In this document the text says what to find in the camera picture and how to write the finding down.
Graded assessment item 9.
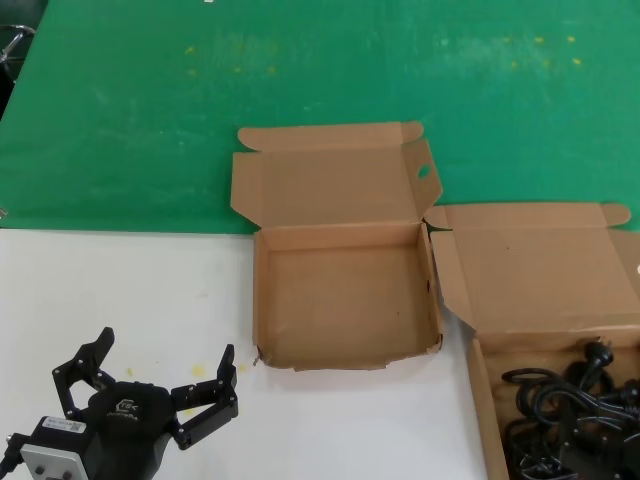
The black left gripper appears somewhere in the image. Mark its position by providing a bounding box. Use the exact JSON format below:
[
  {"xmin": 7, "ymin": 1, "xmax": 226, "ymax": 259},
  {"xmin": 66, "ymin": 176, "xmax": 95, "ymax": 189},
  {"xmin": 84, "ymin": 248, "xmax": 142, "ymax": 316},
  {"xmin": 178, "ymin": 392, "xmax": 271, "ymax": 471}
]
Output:
[{"xmin": 51, "ymin": 327, "xmax": 240, "ymax": 480}]

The open cardboard box torn corner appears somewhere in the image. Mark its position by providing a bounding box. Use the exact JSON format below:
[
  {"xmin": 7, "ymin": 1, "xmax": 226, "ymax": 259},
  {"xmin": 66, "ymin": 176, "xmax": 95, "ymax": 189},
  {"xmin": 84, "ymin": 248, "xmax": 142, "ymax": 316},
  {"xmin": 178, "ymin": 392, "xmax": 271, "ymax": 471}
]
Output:
[{"xmin": 229, "ymin": 120, "xmax": 445, "ymax": 372}]

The open cardboard box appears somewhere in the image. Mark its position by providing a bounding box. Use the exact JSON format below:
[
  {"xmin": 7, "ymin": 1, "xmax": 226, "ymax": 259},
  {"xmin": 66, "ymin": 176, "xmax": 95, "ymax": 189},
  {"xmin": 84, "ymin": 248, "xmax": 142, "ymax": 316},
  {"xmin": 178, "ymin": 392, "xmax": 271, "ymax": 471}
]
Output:
[{"xmin": 424, "ymin": 202, "xmax": 640, "ymax": 480}]

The green table mat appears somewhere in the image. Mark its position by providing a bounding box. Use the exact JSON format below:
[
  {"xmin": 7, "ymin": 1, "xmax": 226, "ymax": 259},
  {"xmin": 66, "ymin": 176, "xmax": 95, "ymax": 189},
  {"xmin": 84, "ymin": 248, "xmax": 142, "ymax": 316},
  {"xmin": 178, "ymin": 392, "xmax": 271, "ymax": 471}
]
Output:
[{"xmin": 0, "ymin": 0, "xmax": 640, "ymax": 236}]

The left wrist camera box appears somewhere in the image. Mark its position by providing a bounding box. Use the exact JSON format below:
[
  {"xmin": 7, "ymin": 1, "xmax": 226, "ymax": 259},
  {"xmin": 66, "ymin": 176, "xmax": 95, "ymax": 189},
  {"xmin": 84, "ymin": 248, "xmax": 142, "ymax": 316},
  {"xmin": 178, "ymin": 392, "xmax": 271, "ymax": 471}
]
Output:
[{"xmin": 18, "ymin": 415, "xmax": 90, "ymax": 480}]

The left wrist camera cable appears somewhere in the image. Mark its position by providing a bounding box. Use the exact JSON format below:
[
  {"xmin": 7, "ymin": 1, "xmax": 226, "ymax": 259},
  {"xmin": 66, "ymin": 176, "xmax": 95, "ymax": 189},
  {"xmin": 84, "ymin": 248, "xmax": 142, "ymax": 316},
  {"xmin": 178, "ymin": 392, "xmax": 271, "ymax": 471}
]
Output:
[{"xmin": 0, "ymin": 432, "xmax": 24, "ymax": 471}]

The black chair chrome frame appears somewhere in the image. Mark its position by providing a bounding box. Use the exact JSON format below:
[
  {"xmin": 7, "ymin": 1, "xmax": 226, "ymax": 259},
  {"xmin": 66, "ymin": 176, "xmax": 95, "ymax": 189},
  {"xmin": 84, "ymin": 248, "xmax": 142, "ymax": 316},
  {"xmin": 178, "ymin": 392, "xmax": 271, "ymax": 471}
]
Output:
[{"xmin": 0, "ymin": 23, "xmax": 37, "ymax": 81}]

